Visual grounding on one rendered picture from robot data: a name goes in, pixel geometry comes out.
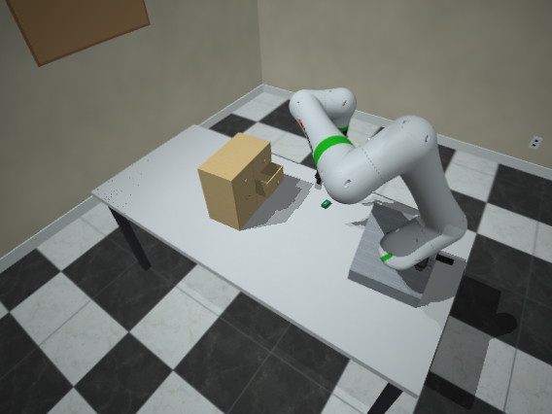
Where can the tan wooden drawer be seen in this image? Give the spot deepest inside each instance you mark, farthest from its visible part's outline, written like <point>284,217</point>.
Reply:
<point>260,199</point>
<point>245,196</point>
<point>269,179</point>
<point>261,160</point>
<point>243,179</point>
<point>247,212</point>

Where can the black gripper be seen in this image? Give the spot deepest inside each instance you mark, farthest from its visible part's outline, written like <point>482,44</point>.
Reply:
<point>318,184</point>

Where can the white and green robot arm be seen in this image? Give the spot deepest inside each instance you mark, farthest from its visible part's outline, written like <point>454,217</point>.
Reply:
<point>407,147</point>

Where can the brown chest of drawers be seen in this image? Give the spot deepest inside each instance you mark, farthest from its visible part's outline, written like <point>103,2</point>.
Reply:
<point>218,171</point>

